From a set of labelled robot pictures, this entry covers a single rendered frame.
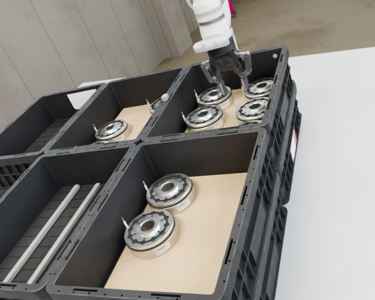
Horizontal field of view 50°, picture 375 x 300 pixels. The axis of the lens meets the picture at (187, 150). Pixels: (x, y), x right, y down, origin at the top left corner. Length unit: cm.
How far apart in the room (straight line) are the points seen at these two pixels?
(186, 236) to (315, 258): 26
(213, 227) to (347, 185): 36
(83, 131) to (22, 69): 197
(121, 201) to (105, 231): 8
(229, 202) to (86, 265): 29
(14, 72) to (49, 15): 56
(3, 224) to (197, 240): 46
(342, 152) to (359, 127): 11
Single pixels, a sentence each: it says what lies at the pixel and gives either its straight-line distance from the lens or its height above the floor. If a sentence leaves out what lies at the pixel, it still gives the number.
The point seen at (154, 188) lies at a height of 86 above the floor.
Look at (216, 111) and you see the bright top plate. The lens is 108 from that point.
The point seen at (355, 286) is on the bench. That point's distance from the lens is 81.
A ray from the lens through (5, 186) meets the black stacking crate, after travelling 133.
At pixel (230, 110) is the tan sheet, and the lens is 113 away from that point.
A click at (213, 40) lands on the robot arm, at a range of 101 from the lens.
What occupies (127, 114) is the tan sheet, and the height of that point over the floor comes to 83.
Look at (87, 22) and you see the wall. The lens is 366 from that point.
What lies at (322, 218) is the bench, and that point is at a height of 70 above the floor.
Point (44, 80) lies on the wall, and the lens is 327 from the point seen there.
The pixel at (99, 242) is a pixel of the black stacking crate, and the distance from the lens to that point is 78.
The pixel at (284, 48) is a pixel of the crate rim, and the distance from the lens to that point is 115.
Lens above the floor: 135
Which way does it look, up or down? 31 degrees down
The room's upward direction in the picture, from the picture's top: 22 degrees counter-clockwise
